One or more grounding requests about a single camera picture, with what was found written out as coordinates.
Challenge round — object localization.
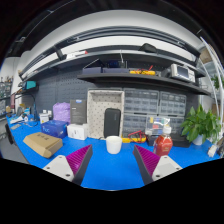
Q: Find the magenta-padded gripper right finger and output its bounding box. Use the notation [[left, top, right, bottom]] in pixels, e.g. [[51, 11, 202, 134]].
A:
[[132, 144, 184, 186]]

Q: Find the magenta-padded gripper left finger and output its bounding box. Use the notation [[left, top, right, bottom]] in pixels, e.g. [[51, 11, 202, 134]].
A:
[[42, 143, 94, 186]]

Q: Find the red drink bottle white cap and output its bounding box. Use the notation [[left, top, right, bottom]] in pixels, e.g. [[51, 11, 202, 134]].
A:
[[152, 125, 174, 158]]

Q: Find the brown cardboard box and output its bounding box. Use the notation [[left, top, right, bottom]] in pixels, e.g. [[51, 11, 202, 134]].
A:
[[22, 131, 64, 159]]

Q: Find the black zip case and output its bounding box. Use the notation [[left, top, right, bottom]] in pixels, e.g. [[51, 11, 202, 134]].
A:
[[171, 133, 193, 148]]

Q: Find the black flat box white label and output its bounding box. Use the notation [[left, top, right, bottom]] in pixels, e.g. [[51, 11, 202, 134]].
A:
[[145, 133, 158, 147]]

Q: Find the blue box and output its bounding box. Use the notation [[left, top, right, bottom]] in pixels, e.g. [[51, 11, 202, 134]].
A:
[[40, 119, 69, 139]]

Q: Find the yellow multimeter with red leads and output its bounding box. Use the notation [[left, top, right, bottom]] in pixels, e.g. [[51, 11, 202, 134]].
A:
[[121, 130, 148, 144]]

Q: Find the grey small-parts drawer cabinet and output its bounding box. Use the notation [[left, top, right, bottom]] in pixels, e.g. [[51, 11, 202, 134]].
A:
[[122, 113, 148, 138], [169, 115, 186, 135], [158, 91, 187, 117], [123, 88, 160, 115]]

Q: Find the clear box with colourful parts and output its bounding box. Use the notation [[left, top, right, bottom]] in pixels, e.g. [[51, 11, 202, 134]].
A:
[[145, 115, 177, 136]]

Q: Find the white plug adapter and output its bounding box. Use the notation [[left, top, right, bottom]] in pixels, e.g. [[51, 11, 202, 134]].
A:
[[207, 143, 219, 158]]

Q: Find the green potted plant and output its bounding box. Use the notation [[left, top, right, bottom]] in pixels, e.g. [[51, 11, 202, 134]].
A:
[[179, 104, 223, 146]]

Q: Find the purple plastic bag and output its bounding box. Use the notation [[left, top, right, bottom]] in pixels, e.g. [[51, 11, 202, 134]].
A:
[[52, 101, 72, 124]]

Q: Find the white cup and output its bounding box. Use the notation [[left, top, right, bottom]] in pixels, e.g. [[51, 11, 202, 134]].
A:
[[105, 135, 123, 155]]

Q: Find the dark grey box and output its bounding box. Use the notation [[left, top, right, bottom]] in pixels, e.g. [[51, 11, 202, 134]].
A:
[[69, 99, 88, 125]]

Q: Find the beige dotted storage basket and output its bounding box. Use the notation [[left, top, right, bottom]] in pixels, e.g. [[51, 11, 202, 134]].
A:
[[86, 89, 125, 140]]

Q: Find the black rounded case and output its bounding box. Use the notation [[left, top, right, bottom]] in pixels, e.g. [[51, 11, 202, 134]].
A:
[[103, 107, 122, 139]]

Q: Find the teal desk lamp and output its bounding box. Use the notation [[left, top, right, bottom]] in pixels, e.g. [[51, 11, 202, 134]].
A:
[[18, 80, 40, 127]]

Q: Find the dark wall shelf unit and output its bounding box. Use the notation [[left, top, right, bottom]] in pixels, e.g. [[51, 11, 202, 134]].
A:
[[19, 25, 214, 98]]

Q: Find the white wire shelf rack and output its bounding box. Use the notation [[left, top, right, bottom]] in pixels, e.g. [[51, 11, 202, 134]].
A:
[[196, 35, 224, 111]]

